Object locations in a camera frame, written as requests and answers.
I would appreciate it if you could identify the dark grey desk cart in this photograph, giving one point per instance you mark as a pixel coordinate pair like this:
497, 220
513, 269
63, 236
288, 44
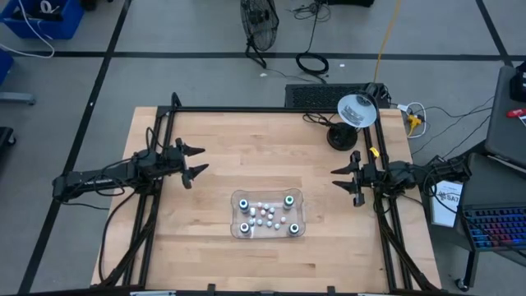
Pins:
481, 197

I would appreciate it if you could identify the large purple food coloring bottle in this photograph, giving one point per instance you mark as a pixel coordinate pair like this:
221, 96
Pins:
244, 228

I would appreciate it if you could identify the black floor fan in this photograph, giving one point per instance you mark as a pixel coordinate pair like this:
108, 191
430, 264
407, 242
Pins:
259, 20

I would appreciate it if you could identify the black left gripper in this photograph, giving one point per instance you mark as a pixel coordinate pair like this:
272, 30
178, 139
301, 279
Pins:
172, 160

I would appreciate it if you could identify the black computer case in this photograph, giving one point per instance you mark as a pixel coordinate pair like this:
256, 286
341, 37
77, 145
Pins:
312, 96

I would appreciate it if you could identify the black aluminium rig frame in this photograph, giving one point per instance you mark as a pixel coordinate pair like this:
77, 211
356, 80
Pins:
267, 109

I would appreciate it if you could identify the red tool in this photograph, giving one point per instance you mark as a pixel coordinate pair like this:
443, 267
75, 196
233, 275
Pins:
517, 113

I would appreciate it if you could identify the white printed paper sheet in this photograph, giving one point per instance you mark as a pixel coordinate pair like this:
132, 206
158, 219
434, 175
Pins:
446, 209

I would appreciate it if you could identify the black table edge clamp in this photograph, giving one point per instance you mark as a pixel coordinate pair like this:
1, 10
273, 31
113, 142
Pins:
210, 288
331, 289

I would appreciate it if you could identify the yellow power plug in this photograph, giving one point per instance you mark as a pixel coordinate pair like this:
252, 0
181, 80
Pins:
414, 120

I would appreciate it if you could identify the black caster wheel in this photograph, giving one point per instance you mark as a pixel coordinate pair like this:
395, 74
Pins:
462, 284

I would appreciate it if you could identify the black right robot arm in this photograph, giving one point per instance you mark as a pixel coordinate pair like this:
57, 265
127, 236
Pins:
435, 172

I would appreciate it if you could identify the large blue storage bin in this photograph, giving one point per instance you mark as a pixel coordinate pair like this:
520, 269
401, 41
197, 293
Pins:
61, 24

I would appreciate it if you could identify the backlit rainbow keyboard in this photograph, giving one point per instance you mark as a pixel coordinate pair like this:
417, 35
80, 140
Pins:
497, 226

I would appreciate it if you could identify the large dark food coloring bottle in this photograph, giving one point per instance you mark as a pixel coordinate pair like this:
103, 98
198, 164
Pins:
293, 229

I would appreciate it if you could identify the black desktop device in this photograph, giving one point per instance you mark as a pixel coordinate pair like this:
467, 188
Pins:
520, 86

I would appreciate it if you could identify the desk lamp with white shade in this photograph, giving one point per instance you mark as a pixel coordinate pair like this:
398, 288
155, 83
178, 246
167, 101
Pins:
357, 109

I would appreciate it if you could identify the black floor box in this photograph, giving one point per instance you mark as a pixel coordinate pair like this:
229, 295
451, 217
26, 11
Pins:
349, 3

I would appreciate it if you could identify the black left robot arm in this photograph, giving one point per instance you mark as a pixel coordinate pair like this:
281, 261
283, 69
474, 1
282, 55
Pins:
94, 181

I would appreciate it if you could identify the clear plastic bin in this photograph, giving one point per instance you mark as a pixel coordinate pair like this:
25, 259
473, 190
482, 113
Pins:
298, 214

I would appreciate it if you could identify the large blue food coloring bottle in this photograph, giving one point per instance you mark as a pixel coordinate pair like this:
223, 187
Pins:
243, 204

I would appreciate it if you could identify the grey metal bar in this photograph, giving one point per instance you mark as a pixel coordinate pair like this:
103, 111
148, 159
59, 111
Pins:
16, 98

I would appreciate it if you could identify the large green food coloring bottle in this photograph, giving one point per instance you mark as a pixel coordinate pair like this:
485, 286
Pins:
289, 201

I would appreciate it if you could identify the grey side table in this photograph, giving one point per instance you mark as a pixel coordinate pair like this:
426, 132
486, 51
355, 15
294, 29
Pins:
505, 135

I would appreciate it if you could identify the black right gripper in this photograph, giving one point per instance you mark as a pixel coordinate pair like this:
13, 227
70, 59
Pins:
370, 174

